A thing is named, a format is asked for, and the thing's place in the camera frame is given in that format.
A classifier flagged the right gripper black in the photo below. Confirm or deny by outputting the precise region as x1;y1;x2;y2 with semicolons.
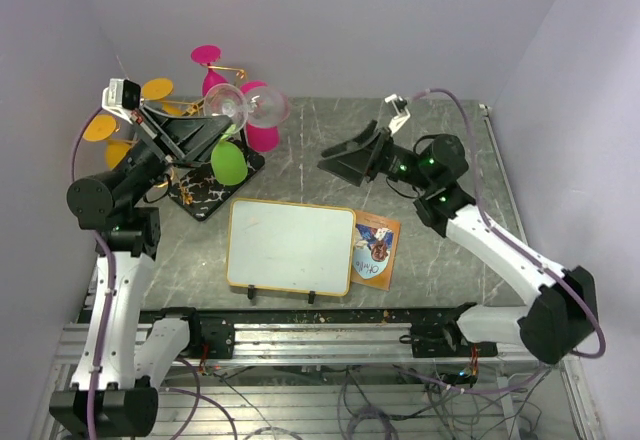
319;119;435;192

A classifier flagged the orange Othello book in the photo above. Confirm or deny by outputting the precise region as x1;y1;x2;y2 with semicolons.
350;210;401;291

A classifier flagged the pink wine glass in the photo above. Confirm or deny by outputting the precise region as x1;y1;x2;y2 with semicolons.
190;44;230;96
240;81;280;153

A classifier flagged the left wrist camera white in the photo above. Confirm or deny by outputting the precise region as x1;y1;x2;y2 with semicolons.
101;78;141;114

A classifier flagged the yellow wine glass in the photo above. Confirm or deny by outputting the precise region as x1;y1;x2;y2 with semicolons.
141;77;184;117
82;113;135;169

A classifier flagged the yellow wine glass back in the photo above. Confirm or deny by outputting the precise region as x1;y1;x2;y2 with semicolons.
141;77;184;117

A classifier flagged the aluminium mounting rail frame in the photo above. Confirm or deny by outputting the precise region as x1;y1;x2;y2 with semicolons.
49;304;601;440

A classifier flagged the yellow wine glass front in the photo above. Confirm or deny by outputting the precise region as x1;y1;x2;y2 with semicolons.
82;113;135;169

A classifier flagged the clear wine glass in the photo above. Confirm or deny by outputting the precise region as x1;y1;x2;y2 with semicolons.
202;84;290;131

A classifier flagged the whiteboard with yellow frame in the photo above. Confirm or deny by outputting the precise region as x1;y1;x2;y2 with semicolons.
226;198;356;297

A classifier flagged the gold wire glass rack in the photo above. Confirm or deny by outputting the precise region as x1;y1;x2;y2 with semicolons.
144;65;266;221

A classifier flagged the pink wine glass back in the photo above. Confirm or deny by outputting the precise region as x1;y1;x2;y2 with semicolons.
190;44;230;96

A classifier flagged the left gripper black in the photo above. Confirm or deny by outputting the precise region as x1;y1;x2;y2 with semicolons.
114;103;234;207

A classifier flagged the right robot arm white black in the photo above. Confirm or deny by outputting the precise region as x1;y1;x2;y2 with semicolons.
318;122;597;365

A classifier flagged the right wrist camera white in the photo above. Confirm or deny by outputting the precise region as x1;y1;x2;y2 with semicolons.
384;94;411;136

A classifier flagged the green wine glass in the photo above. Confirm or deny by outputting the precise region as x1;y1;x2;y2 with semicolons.
210;127;248;186

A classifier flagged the pink wine glass front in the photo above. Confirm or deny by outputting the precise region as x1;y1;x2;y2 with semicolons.
240;81;280;153

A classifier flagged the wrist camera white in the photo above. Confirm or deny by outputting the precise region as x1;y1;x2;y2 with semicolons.
384;94;411;136
101;78;141;114

